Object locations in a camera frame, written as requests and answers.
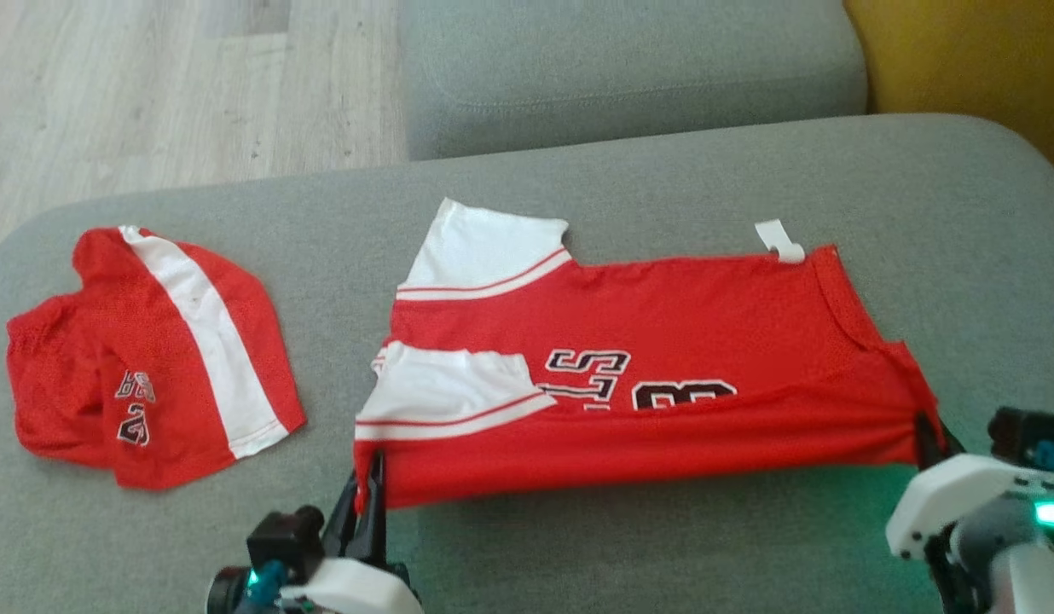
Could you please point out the red shorts white stripe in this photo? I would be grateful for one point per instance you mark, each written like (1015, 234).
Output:
(160, 358)

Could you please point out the grey sofa back cushion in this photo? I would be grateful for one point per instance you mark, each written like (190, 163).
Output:
(629, 68)

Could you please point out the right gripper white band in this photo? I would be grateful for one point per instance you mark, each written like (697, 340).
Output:
(953, 503)

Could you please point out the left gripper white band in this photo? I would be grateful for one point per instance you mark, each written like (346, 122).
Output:
(356, 593)

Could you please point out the red white jersey shirt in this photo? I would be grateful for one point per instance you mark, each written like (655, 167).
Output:
(663, 367)

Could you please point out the grey sofa seat cushion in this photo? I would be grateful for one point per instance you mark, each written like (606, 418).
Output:
(578, 554)

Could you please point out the yellow cushion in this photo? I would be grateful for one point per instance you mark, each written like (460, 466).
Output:
(979, 68)

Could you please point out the left black wrist camera box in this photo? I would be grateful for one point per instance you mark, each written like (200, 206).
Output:
(284, 541)

